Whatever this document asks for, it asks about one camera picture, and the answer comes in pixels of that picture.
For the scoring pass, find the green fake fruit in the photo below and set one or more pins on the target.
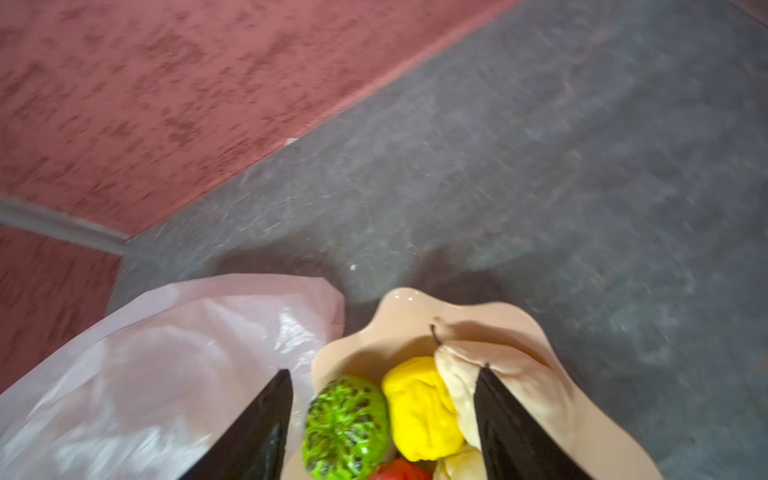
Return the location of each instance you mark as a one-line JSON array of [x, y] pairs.
[[347, 430]]

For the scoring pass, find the left aluminium corner post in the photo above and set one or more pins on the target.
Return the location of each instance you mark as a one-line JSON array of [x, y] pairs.
[[52, 224]]

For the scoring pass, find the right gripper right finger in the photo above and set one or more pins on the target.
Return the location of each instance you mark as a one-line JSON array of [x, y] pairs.
[[513, 443]]

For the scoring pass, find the yellow fake lemon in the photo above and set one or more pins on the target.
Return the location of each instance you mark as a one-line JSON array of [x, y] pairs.
[[424, 422]]

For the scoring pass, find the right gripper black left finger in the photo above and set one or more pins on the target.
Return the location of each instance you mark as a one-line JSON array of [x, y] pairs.
[[253, 447]]

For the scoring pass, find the pink scalloped bowl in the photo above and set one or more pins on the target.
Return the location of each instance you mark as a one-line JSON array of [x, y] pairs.
[[407, 320]]

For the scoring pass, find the pink plastic bag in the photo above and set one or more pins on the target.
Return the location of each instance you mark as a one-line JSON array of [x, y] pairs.
[[145, 392]]

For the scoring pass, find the beige fake fruit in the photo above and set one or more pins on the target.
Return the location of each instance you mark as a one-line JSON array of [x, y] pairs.
[[467, 464]]

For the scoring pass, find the red fake strawberry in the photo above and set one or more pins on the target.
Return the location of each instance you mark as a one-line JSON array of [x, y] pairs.
[[400, 469]]

